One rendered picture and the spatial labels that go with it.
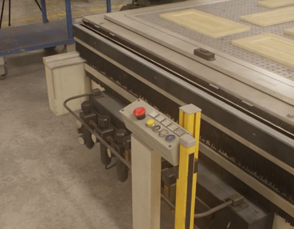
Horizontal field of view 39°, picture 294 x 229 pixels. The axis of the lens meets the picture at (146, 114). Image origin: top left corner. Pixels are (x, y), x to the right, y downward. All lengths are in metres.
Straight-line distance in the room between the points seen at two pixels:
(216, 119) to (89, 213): 1.00
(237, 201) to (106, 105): 1.00
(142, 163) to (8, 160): 1.62
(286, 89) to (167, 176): 0.56
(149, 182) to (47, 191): 1.25
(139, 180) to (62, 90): 1.32
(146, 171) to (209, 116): 0.44
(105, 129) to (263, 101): 0.92
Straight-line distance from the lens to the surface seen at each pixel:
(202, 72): 1.82
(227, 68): 1.82
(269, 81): 1.72
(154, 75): 1.95
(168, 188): 1.73
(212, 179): 1.73
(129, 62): 2.13
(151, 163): 1.33
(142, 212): 1.49
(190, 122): 1.21
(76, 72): 2.63
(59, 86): 2.62
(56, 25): 4.69
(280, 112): 1.54
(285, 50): 2.04
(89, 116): 2.35
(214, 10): 2.80
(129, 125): 1.37
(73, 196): 2.47
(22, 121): 3.33
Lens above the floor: 1.52
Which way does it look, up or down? 27 degrees down
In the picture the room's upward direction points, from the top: straight up
